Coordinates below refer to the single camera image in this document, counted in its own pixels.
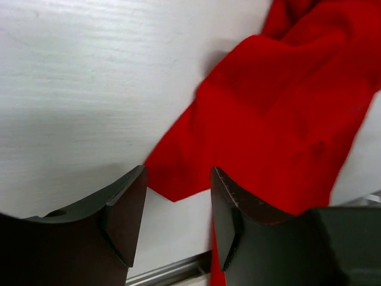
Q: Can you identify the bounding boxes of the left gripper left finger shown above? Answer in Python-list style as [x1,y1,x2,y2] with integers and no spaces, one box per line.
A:
[1,165,148,285]

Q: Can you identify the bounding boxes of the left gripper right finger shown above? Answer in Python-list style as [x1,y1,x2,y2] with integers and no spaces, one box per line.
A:
[211,167,380,285]

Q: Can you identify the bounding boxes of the red t shirt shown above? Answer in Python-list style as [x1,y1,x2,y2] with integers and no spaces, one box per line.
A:
[142,0,381,286]

